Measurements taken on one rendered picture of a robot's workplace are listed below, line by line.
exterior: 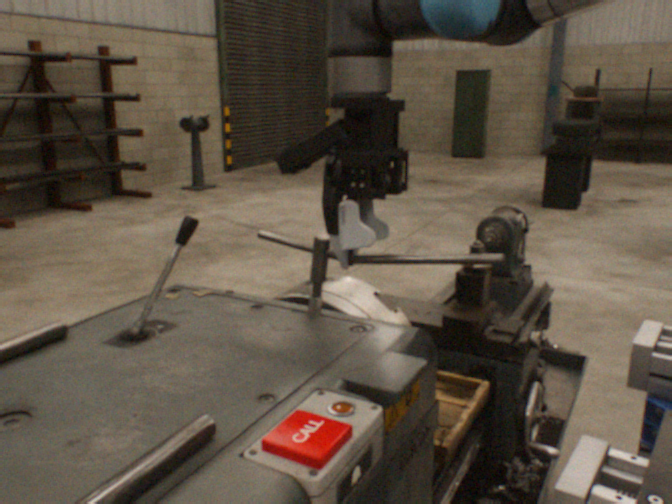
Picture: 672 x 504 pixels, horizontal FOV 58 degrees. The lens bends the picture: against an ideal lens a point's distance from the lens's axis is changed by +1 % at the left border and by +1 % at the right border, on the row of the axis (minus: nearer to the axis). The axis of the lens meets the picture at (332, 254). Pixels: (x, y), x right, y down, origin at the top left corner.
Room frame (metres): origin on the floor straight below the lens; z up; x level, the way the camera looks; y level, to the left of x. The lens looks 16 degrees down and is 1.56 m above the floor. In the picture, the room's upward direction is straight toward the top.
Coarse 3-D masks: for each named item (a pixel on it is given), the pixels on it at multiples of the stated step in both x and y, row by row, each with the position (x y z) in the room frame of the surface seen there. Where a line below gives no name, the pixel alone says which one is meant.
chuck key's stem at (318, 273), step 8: (320, 240) 0.75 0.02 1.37; (328, 240) 0.76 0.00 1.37; (320, 248) 0.75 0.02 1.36; (328, 248) 0.76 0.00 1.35; (312, 256) 0.76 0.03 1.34; (320, 256) 0.75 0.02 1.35; (312, 264) 0.76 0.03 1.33; (320, 264) 0.76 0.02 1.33; (312, 272) 0.76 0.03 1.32; (320, 272) 0.76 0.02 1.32; (312, 280) 0.76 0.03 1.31; (320, 280) 0.76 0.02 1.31; (312, 288) 0.77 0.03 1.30; (320, 288) 0.76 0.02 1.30; (312, 296) 0.76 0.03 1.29; (320, 296) 0.77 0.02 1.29; (312, 304) 0.76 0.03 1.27; (320, 304) 0.77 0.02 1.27; (312, 312) 0.76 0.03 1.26; (320, 312) 0.77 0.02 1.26
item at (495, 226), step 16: (496, 208) 2.15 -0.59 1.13; (512, 208) 2.12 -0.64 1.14; (480, 224) 1.98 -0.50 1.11; (496, 224) 1.95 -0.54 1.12; (512, 224) 1.95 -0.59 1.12; (528, 224) 2.09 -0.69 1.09; (480, 240) 1.98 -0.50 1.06; (496, 240) 1.90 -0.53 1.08; (512, 240) 1.93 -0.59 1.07; (512, 256) 1.96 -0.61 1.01; (496, 272) 1.97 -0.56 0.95; (512, 272) 1.95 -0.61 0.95; (528, 272) 2.05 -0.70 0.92; (496, 288) 1.89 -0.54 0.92; (512, 288) 1.86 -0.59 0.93; (512, 304) 1.86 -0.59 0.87
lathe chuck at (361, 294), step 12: (336, 276) 1.01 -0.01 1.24; (300, 288) 0.96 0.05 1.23; (324, 288) 0.94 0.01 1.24; (336, 288) 0.95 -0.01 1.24; (348, 288) 0.95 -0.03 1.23; (360, 288) 0.96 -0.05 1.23; (372, 288) 0.98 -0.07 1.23; (348, 300) 0.91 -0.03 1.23; (360, 300) 0.92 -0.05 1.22; (372, 300) 0.94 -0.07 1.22; (372, 312) 0.90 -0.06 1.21; (384, 312) 0.92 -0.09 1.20; (396, 312) 0.95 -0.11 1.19; (408, 324) 0.94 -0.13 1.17
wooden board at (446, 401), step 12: (444, 372) 1.30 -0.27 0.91; (444, 384) 1.28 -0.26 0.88; (456, 384) 1.28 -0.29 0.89; (468, 384) 1.27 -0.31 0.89; (480, 384) 1.25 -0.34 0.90; (444, 396) 1.22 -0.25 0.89; (456, 396) 1.23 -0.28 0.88; (468, 396) 1.23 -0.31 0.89; (480, 396) 1.19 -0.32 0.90; (444, 408) 1.17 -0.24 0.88; (456, 408) 1.17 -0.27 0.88; (468, 408) 1.14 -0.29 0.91; (444, 420) 1.12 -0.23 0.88; (456, 420) 1.12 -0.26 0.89; (468, 420) 1.11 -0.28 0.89; (456, 432) 1.05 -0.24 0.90; (444, 444) 1.01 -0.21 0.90; (456, 444) 1.06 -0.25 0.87; (444, 456) 1.00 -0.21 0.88
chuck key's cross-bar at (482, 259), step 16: (272, 240) 0.80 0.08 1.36; (288, 240) 0.78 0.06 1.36; (352, 256) 0.74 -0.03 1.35; (368, 256) 0.73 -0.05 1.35; (384, 256) 0.72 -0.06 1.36; (400, 256) 0.71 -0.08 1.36; (416, 256) 0.70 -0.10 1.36; (432, 256) 0.69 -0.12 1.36; (448, 256) 0.68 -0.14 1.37; (464, 256) 0.67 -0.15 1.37; (480, 256) 0.66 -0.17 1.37; (496, 256) 0.65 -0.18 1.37
